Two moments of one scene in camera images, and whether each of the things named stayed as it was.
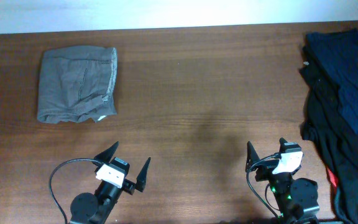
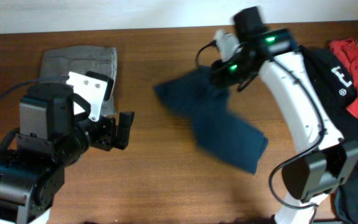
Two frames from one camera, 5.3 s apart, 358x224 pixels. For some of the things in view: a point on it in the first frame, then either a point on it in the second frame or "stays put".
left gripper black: (140, 182) → (109, 139)
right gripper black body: (266, 173) → (234, 70)
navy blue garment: (352, 56) → (220, 135)
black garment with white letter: (352, 165) stays put
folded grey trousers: (77, 83) stays put
